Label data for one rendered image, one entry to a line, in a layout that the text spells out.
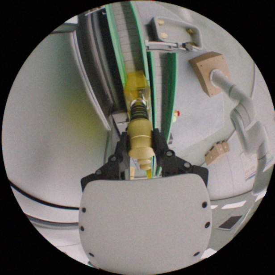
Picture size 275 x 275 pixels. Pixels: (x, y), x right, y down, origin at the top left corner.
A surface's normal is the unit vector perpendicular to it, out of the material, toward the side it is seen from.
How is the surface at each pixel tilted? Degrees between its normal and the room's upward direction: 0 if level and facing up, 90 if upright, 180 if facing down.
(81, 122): 90
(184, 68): 0
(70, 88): 90
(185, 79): 0
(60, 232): 90
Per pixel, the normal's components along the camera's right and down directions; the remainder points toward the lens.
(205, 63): -0.03, 0.83
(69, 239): 0.99, -0.11
